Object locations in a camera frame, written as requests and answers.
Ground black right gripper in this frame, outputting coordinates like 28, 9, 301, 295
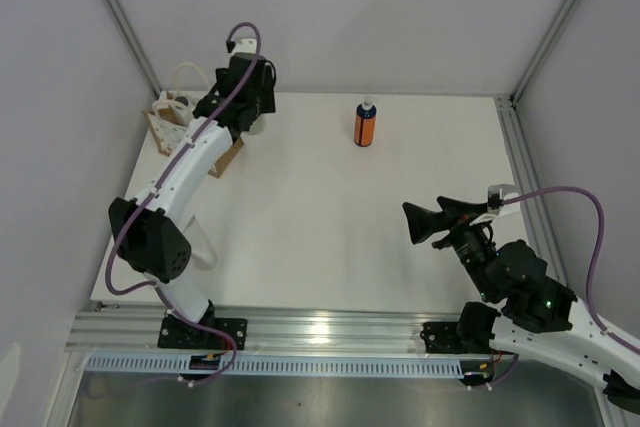
400, 196, 496, 300

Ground orange blue pump bottle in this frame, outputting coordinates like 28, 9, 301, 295
354, 97, 377, 147

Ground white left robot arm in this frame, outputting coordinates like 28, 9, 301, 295
105, 52, 277, 348

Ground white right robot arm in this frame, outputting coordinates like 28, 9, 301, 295
402, 185, 639, 414

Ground brown canvas tote bag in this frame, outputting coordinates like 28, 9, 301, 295
142, 61, 246, 180

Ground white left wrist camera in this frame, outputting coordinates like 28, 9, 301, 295
226, 37, 257, 61

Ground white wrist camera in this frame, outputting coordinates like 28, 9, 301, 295
226, 37, 257, 61
487, 184, 520, 218

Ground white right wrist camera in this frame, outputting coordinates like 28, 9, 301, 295
487, 184, 520, 218

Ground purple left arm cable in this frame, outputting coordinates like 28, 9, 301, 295
105, 22, 265, 388

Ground right side aluminium rail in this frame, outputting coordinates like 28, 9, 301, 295
494, 94, 570, 286

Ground aluminium rail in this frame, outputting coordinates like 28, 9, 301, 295
65, 304, 459, 357
494, 94, 570, 286

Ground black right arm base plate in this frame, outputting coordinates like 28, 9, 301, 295
420, 321, 468, 355

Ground left aluminium frame post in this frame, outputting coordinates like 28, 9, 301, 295
101, 0, 162, 97

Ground aluminium frame post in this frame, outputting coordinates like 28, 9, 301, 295
101, 0, 162, 97
509, 0, 582, 108

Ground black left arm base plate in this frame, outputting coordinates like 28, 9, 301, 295
157, 315, 248, 351

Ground aluminium front rail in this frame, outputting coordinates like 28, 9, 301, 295
65, 304, 459, 357

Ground right aluminium frame post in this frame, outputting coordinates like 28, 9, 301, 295
509, 0, 582, 108

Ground white slotted cable duct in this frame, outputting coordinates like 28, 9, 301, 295
85, 353, 464, 379

